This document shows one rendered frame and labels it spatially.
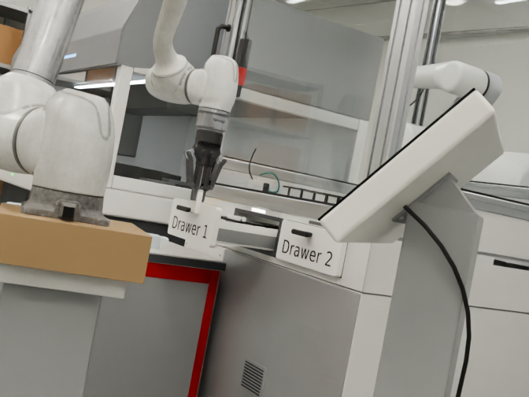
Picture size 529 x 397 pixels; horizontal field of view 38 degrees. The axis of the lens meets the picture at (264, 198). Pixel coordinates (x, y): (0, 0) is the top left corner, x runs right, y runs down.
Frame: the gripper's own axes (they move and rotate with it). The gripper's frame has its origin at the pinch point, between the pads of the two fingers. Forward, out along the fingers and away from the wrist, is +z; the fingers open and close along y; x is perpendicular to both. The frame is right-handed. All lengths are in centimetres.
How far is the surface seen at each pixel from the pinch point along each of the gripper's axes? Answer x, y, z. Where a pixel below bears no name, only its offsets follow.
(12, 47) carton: 382, 18, -77
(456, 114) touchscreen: -111, -14, -22
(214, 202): 32.6, 22.2, -0.3
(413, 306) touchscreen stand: -97, -2, 9
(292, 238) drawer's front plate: -20.6, 20.4, 4.7
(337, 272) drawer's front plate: -42.8, 20.7, 10.1
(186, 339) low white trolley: 14.4, 12.2, 42.2
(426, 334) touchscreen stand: -99, -1, 13
